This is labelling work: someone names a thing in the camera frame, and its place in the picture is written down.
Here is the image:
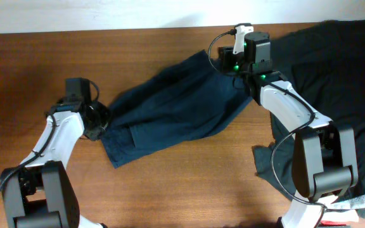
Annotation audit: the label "dark blue shorts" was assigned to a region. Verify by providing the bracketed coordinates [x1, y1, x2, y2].
[101, 51, 252, 168]

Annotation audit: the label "dark grey t-shirt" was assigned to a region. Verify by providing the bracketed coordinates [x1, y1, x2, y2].
[252, 19, 365, 219]

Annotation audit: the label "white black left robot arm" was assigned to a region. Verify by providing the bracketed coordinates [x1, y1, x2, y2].
[0, 101, 110, 228]

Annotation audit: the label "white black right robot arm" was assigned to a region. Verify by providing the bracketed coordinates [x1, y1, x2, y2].
[218, 24, 358, 227]

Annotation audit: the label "white red garment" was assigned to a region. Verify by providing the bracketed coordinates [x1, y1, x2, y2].
[317, 195, 365, 223]

